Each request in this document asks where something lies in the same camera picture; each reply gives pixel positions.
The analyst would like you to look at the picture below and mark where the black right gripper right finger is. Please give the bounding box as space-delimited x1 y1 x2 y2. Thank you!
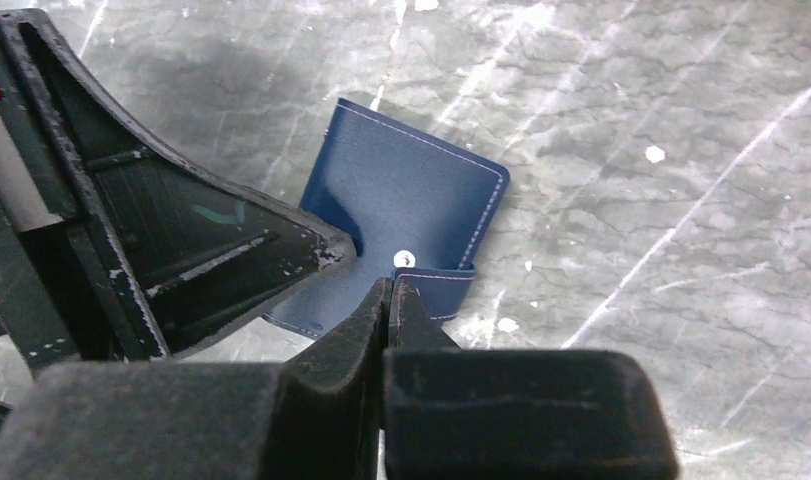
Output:
384 280 680 479

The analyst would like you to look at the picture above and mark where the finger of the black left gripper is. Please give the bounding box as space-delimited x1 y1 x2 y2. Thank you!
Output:
0 9 355 373

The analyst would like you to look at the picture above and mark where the navy blue card holder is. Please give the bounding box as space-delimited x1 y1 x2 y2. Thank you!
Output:
264 99 510 339

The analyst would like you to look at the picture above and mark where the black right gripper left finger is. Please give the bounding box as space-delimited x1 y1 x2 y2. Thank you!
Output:
0 279 393 479

